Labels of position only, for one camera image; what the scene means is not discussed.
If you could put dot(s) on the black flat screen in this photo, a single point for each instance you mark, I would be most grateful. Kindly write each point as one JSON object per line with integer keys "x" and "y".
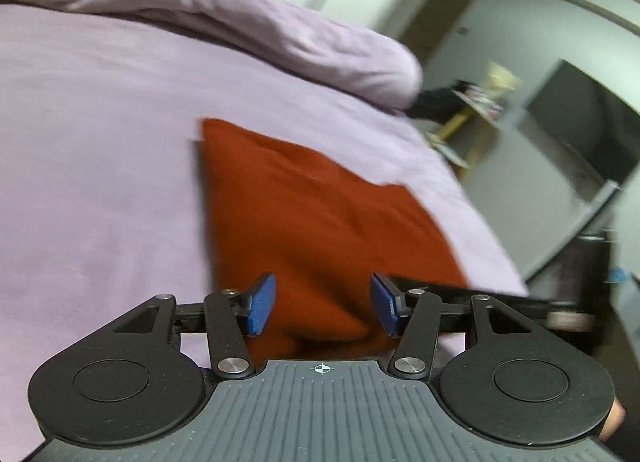
{"x": 585, "y": 122}

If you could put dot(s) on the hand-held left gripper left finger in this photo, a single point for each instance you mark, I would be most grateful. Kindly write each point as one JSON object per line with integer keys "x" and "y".
{"x": 260, "y": 304}

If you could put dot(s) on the rust red knit cardigan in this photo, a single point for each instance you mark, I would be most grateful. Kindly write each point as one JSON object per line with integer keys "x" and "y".
{"x": 310, "y": 212}

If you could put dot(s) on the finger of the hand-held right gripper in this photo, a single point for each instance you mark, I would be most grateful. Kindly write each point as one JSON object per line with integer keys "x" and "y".
{"x": 455, "y": 294}

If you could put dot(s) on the grey cabinet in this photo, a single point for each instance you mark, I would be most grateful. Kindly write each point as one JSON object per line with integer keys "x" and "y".
{"x": 540, "y": 202}

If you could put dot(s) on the dark cloth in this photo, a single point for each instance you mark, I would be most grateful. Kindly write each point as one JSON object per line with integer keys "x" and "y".
{"x": 440, "y": 100}

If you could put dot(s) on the lilac duvet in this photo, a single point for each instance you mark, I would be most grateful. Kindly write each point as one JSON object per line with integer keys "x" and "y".
{"x": 225, "y": 12}

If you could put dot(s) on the yellow metal shelf stand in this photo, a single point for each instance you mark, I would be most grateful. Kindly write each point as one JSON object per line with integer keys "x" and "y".
{"x": 452, "y": 125}

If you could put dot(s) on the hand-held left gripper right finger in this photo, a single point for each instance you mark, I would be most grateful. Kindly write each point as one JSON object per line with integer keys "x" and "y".
{"x": 385, "y": 304}

